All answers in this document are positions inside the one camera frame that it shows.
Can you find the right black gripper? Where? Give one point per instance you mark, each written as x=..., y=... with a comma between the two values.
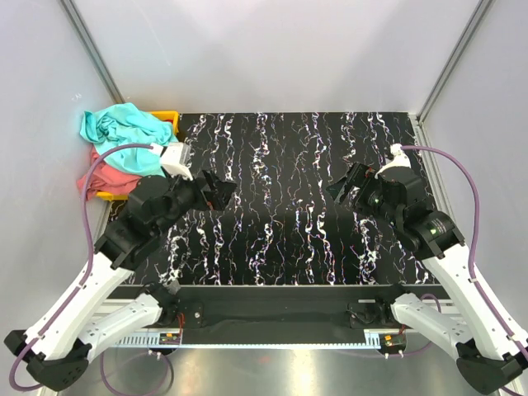
x=356, y=188

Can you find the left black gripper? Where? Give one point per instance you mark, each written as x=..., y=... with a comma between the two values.
x=208, y=192

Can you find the teal t-shirt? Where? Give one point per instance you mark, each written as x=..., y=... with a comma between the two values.
x=123, y=124

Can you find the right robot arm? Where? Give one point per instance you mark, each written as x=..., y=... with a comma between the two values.
x=489, y=346

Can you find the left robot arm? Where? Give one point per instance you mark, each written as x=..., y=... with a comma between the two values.
x=58, y=348

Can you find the yellow plastic bin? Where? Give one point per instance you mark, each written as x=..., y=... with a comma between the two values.
x=172, y=117

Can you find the salmon pink t-shirt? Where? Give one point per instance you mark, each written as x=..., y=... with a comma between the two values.
x=106, y=178

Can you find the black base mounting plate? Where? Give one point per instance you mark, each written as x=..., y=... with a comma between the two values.
x=297, y=310

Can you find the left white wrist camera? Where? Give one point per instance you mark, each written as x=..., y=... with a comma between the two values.
x=174, y=159

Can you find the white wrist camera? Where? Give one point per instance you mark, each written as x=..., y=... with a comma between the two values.
x=174, y=159
x=399, y=159

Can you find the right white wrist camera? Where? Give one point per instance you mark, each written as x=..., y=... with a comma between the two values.
x=399, y=159

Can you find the slotted cable duct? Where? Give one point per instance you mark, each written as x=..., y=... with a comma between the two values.
x=354, y=340

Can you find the left aluminium frame post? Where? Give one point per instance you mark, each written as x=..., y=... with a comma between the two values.
x=89, y=44

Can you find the aluminium frame post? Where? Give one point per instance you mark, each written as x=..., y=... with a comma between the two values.
x=89, y=44
x=476, y=19

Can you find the right aluminium frame post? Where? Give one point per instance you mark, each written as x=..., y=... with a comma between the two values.
x=476, y=19

